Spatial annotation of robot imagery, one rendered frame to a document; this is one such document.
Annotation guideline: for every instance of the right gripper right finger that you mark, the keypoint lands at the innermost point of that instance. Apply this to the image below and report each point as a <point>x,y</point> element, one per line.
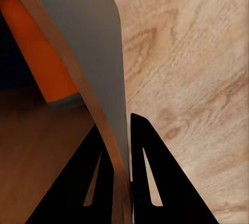
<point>181,202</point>

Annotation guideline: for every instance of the trash can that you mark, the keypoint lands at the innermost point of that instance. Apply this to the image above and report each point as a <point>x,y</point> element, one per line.
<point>37,140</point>

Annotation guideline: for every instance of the can of soda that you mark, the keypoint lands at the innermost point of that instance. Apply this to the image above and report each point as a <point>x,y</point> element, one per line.
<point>14,71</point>
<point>52,78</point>

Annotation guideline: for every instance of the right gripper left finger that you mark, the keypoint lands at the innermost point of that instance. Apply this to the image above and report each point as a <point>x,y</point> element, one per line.
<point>63,203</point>

